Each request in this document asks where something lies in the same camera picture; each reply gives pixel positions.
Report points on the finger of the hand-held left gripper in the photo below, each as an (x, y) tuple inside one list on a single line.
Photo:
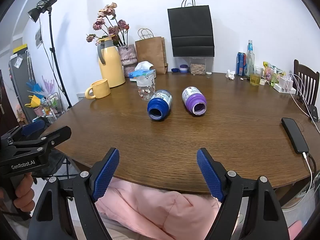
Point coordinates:
[(56, 134), (32, 127)]

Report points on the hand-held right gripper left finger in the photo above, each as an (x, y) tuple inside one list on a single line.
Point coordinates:
[(106, 175)]

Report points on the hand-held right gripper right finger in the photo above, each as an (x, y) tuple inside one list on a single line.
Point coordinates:
[(210, 175)]

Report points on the purple cup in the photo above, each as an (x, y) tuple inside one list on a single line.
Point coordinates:
[(193, 101)]

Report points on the blue cup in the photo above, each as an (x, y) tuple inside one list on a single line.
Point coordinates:
[(160, 105)]

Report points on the clear printed plastic cup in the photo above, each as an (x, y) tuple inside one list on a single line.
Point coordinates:
[(145, 90)]

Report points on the person's left hand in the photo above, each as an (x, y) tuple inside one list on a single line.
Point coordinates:
[(23, 191)]

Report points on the cluttered utility cart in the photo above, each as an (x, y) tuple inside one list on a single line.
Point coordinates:
[(43, 102)]

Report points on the grey cabinet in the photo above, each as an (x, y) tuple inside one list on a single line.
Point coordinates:
[(18, 85)]

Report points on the pink padded clothing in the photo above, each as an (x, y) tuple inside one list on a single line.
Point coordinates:
[(155, 210)]

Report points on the yellow mug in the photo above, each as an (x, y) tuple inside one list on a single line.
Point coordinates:
[(100, 88)]

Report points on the black light stand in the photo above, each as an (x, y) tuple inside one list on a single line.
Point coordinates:
[(55, 60)]

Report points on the yellow thermos jug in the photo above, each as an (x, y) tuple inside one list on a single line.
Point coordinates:
[(111, 65)]

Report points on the black phone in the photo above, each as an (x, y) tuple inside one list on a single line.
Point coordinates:
[(295, 135)]

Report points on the crumpled white paper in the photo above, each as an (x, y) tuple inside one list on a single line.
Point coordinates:
[(230, 75)]

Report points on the pink fuzzy vase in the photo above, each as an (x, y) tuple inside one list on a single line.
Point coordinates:
[(127, 57)]

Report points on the blue tissue pack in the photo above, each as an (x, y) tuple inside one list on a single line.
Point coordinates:
[(142, 73)]

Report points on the glass of yellow liquid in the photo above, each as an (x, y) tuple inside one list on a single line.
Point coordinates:
[(256, 78)]

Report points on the white plug adapter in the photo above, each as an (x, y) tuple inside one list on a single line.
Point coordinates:
[(263, 82)]

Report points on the clear container of grains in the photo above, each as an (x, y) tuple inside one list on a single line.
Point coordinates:
[(197, 67)]

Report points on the blue lid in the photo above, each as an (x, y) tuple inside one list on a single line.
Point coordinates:
[(175, 70)]

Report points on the blue drink can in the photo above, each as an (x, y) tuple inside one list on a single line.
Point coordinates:
[(241, 63)]

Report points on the white charging station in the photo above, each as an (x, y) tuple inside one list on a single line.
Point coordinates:
[(283, 85)]

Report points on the pile of snack packets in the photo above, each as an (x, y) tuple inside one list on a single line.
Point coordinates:
[(272, 73)]

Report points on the dried pink flowers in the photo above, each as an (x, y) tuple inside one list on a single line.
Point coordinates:
[(111, 28)]

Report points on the small black device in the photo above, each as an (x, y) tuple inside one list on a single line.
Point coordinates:
[(314, 112)]

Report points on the black studio light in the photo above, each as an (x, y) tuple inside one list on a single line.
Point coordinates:
[(42, 5)]

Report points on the clear glass bottle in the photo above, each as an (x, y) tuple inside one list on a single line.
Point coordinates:
[(250, 57)]

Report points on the brown paper bag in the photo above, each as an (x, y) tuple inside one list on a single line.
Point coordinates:
[(150, 52)]

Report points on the dark wooden chair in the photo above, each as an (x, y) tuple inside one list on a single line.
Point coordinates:
[(306, 77)]

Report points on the black paper bag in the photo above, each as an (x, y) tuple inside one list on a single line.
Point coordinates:
[(191, 30)]

